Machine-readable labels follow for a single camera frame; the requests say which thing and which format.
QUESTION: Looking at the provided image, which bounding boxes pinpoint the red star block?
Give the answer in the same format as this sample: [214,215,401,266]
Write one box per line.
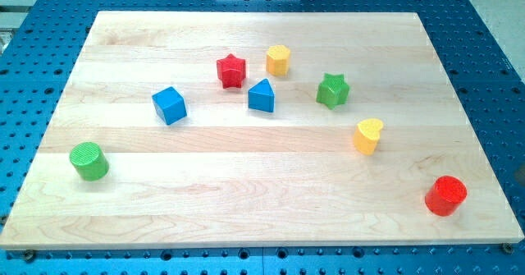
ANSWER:
[217,53,246,89]

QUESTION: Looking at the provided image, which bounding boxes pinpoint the green star block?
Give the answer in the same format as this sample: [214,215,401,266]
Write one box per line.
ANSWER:
[316,73,350,109]

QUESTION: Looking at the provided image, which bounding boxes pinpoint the yellow heart block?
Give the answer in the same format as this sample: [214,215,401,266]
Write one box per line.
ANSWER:
[353,118,384,155]

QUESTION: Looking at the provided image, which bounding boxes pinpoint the blue triangle block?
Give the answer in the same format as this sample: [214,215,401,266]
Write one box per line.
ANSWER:
[248,79,275,112]

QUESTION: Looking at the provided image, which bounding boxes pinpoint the yellow hexagon block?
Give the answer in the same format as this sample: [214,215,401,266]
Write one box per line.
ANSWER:
[266,44,291,76]

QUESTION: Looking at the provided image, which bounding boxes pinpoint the wooden board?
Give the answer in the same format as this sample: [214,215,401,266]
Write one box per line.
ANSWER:
[1,11,523,250]

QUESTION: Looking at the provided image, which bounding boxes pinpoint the blue cube block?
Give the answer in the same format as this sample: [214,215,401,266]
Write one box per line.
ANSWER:
[152,86,187,125]

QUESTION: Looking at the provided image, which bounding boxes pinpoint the green cylinder block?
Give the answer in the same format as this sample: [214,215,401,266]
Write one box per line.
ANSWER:
[69,142,109,181]

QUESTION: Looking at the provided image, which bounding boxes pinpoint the red cylinder block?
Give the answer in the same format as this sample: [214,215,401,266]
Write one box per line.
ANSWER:
[425,176,468,217]

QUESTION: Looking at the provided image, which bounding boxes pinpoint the blue perforated table plate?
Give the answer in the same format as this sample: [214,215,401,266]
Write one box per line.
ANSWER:
[1,0,524,274]

